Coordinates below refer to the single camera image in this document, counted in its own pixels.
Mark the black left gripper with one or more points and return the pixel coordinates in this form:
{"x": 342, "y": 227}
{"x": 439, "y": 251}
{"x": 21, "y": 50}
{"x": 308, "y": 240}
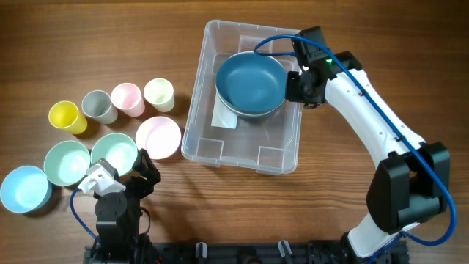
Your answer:
{"x": 150, "y": 171}

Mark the yellow plastic cup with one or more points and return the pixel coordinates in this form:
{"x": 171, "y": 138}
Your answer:
{"x": 66, "y": 116}

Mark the grey plastic cup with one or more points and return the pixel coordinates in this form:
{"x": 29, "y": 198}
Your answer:
{"x": 97, "y": 105}

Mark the clear plastic storage bin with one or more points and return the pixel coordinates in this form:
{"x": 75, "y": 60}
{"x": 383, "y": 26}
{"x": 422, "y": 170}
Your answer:
{"x": 269, "y": 145}

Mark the white paper label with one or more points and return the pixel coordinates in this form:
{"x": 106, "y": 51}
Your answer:
{"x": 222, "y": 116}

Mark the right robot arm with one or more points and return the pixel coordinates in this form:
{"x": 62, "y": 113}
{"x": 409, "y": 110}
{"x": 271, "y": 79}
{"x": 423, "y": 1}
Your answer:
{"x": 410, "y": 184}

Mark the mint green bowl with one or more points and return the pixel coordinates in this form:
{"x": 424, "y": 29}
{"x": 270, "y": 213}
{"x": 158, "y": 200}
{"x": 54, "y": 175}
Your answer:
{"x": 66, "y": 163}
{"x": 118, "y": 149}

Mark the cream large bowl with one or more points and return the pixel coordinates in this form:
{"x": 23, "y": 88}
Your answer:
{"x": 250, "y": 116}

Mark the light blue bowl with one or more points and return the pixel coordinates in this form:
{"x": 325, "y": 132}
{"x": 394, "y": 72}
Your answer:
{"x": 25, "y": 189}

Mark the pink small bowl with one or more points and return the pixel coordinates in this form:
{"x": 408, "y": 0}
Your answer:
{"x": 159, "y": 136}

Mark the cream plastic cup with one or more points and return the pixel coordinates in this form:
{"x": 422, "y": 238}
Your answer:
{"x": 160, "y": 93}

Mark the dark blue bowl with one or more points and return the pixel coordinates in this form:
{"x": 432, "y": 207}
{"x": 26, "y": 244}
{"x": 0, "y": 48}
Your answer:
{"x": 253, "y": 101}
{"x": 247, "y": 70}

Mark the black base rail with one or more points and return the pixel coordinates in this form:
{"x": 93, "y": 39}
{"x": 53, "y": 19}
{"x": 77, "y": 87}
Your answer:
{"x": 308, "y": 252}

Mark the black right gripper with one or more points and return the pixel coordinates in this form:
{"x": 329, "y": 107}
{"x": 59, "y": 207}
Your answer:
{"x": 294, "y": 93}

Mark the pink plastic cup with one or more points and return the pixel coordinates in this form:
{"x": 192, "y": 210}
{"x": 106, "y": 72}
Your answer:
{"x": 127, "y": 97}

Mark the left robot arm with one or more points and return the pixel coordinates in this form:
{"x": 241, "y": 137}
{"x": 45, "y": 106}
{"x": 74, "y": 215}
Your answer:
{"x": 118, "y": 215}

